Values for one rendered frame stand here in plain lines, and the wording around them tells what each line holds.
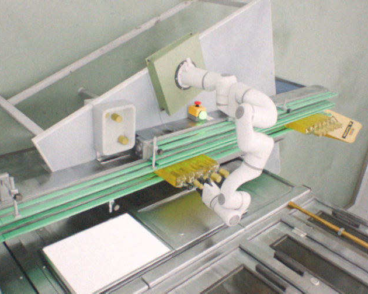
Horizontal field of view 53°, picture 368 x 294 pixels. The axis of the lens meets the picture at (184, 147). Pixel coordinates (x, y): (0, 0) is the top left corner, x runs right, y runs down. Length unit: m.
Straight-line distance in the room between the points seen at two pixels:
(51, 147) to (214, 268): 0.86
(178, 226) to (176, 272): 0.26
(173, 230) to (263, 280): 0.43
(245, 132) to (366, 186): 6.73
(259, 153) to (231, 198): 0.21
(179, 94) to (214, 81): 0.26
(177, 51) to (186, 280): 1.05
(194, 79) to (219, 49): 0.40
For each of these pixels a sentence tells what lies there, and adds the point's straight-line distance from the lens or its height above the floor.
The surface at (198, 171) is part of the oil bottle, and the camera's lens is 1.83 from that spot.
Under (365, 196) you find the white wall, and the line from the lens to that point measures 8.14.
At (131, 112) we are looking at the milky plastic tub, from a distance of 1.75.
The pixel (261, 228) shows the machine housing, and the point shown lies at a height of 1.43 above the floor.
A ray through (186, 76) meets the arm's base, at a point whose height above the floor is 0.87.
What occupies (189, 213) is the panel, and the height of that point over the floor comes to 1.16.
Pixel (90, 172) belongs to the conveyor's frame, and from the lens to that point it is 1.71.
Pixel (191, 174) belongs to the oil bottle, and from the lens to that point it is 1.79.
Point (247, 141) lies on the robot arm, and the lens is 1.40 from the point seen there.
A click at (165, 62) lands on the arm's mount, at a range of 1.81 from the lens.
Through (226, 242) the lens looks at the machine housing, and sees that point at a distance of 1.69.
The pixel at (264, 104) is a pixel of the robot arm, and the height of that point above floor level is 1.35.
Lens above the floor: 2.16
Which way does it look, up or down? 40 degrees down
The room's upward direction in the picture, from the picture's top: 119 degrees clockwise
